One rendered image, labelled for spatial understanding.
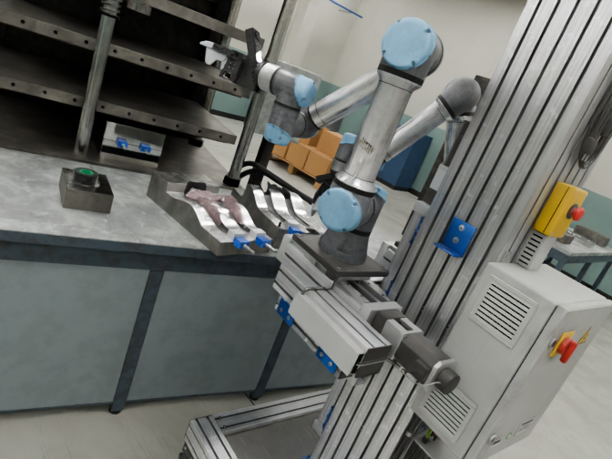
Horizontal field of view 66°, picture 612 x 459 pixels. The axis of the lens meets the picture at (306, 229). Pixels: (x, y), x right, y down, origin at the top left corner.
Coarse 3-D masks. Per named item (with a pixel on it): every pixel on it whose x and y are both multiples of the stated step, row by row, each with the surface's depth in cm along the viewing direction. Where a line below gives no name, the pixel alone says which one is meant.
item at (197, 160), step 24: (0, 96) 251; (0, 120) 216; (24, 120) 228; (48, 120) 242; (72, 120) 257; (0, 144) 191; (24, 144) 200; (48, 144) 211; (72, 144) 222; (168, 144) 284; (120, 168) 217; (144, 168) 227; (168, 168) 240; (192, 168) 255; (216, 168) 272
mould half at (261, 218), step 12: (240, 192) 222; (252, 192) 208; (276, 192) 216; (240, 204) 216; (252, 204) 207; (264, 204) 206; (276, 204) 211; (300, 204) 220; (252, 216) 205; (264, 216) 197; (288, 216) 207; (300, 216) 213; (264, 228) 196; (276, 228) 188; (300, 228) 196; (312, 228) 202; (276, 240) 188
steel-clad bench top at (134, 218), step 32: (0, 160) 173; (32, 160) 183; (64, 160) 195; (0, 192) 151; (32, 192) 159; (128, 192) 189; (224, 192) 233; (0, 224) 134; (32, 224) 140; (64, 224) 147; (96, 224) 154; (128, 224) 163; (160, 224) 172; (320, 224) 241
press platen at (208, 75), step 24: (0, 0) 201; (24, 24) 184; (48, 24) 188; (72, 24) 219; (120, 48) 204; (144, 48) 235; (168, 72) 218; (192, 72) 223; (216, 72) 258; (240, 96) 239
